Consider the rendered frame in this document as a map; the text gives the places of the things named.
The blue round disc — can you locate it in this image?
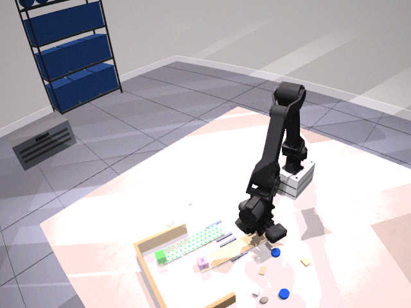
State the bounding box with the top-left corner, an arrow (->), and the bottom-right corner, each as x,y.
271,248 -> 281,257
279,289 -> 290,300

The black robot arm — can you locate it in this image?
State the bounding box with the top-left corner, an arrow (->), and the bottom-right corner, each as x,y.
235,81 -> 308,234

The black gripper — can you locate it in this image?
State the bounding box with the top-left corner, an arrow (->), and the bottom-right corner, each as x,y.
238,198 -> 287,244

